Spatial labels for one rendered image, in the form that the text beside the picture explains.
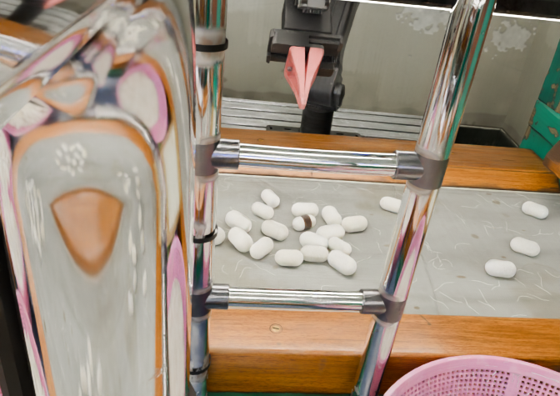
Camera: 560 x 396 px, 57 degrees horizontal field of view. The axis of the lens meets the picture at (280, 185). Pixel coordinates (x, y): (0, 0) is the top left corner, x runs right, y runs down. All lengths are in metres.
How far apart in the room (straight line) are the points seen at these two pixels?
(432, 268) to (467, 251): 0.07
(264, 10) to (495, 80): 1.23
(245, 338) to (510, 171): 0.56
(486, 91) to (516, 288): 2.31
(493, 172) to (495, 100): 2.10
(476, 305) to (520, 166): 0.36
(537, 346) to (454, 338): 0.08
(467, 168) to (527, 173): 0.10
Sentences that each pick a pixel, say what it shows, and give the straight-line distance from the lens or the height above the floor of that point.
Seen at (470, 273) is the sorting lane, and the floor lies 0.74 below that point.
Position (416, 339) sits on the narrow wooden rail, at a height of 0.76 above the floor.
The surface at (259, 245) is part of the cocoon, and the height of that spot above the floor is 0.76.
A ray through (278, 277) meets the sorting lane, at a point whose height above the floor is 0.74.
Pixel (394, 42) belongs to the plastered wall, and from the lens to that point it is 2.70.
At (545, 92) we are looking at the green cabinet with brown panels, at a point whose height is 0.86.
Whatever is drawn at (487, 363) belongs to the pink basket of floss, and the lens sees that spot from 0.52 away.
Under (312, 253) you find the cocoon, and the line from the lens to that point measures 0.59.
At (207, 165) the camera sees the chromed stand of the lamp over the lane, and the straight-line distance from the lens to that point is 0.32.
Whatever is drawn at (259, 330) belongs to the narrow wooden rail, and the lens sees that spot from 0.48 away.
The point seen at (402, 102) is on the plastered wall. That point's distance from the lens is 2.81.
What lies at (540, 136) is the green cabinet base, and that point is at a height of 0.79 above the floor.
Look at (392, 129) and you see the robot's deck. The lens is 1.19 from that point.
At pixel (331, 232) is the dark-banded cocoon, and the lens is 0.63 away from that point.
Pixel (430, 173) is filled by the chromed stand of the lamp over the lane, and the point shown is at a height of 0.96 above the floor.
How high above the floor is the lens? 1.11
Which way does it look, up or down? 30 degrees down
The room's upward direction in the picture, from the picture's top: 7 degrees clockwise
